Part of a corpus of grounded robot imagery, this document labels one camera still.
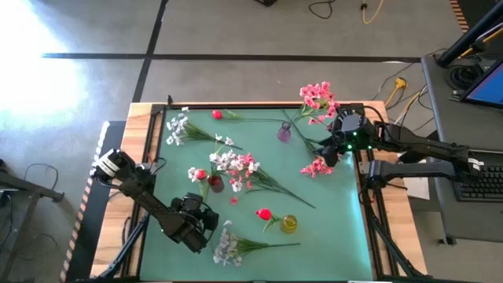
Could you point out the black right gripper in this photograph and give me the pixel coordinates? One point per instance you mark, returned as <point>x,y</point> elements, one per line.
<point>351,131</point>

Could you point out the black computer keyboard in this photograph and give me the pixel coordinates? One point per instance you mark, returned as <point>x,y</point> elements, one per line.
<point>483,184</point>

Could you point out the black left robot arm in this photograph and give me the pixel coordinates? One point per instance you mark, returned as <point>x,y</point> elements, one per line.
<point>149,201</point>

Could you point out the fallen pink blossom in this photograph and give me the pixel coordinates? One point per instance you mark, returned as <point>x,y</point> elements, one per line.
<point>233,201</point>

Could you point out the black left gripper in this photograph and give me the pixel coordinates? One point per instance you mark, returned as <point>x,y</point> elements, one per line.
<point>192,212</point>

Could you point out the green stems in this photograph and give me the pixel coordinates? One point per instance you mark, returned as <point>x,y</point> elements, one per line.
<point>264,214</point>

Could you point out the small purple glass vase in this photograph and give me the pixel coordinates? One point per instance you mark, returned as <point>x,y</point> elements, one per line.
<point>284,134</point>

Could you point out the tilted computer monitor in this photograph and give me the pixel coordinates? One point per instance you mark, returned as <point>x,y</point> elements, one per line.
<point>489,88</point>

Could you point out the red ribbed glass vase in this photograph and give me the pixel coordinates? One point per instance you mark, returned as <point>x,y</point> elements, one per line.
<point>215,184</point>

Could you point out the pink artificial flower bunch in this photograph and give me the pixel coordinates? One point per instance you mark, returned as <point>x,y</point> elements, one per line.
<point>248,160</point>
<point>316,96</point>
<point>316,168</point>

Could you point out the grey desk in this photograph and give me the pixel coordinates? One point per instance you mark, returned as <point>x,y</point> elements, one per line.
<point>471,220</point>

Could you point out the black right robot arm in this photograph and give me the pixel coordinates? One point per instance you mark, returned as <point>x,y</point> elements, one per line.
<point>424,145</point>

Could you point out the black support strut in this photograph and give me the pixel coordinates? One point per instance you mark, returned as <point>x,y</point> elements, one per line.
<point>387,239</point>
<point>129,243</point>

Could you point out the black table frame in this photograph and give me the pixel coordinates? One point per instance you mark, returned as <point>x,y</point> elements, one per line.
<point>255,106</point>

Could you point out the black monitor stand pole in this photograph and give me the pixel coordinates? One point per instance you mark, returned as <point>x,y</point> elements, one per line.
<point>467,37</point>

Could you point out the yellow ribbed glass vase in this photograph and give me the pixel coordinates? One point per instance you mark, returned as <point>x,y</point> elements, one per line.
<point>289,225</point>

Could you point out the red artificial tulip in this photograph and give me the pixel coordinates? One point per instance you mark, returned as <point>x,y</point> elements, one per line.
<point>217,114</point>
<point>200,174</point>

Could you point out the black floor stand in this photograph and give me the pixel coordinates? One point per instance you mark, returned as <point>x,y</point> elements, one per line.
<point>31,189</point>

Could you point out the black platform with striped edge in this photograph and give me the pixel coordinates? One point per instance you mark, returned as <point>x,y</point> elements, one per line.
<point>98,220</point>

